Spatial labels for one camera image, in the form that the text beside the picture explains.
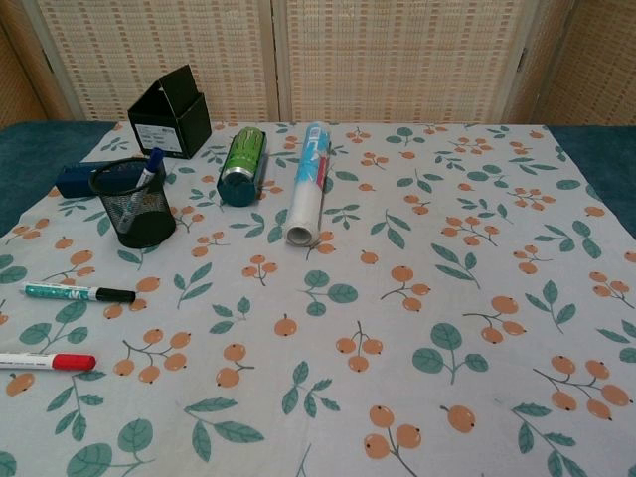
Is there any black cap marker pen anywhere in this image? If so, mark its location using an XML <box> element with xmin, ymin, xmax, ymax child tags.
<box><xmin>23</xmin><ymin>281</ymin><xmax>137</xmax><ymax>303</ymax></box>

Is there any red capped white marker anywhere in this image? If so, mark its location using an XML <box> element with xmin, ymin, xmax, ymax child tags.
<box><xmin>0</xmin><ymin>352</ymin><xmax>97</xmax><ymax>373</ymax></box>

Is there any black mesh pen holder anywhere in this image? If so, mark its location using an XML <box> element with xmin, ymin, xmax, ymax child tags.
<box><xmin>87</xmin><ymin>156</ymin><xmax>178</xmax><ymax>249</ymax></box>

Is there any blue cap marker pen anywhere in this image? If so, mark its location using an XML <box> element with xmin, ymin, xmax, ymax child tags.
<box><xmin>117</xmin><ymin>146</ymin><xmax>166</xmax><ymax>235</ymax></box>

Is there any white blue wrap roll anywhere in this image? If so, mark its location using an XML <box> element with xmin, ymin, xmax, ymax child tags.
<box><xmin>284</xmin><ymin>122</ymin><xmax>333</xmax><ymax>248</ymax></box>

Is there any green drink can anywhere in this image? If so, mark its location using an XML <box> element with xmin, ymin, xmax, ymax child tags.
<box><xmin>216</xmin><ymin>129</ymin><xmax>269</xmax><ymax>208</ymax></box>
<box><xmin>222</xmin><ymin>126</ymin><xmax>265</xmax><ymax>181</ymax></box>

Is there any floral print tablecloth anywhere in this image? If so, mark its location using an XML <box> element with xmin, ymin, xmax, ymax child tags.
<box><xmin>0</xmin><ymin>120</ymin><xmax>636</xmax><ymax>477</ymax></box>

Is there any black cardboard box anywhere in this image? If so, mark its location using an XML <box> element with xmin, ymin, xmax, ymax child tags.
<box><xmin>127</xmin><ymin>64</ymin><xmax>214</xmax><ymax>161</ymax></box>

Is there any woven folding screen panel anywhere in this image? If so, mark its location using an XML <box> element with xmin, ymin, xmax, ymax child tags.
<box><xmin>22</xmin><ymin>0</ymin><xmax>282</xmax><ymax>123</ymax></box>
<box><xmin>506</xmin><ymin>0</ymin><xmax>636</xmax><ymax>128</ymax></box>
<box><xmin>0</xmin><ymin>0</ymin><xmax>66</xmax><ymax>130</ymax></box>
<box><xmin>272</xmin><ymin>0</ymin><xmax>543</xmax><ymax>125</ymax></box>

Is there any blue pencil case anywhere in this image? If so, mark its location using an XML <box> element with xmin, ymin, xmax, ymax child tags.
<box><xmin>54</xmin><ymin>157</ymin><xmax>168</xmax><ymax>200</ymax></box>

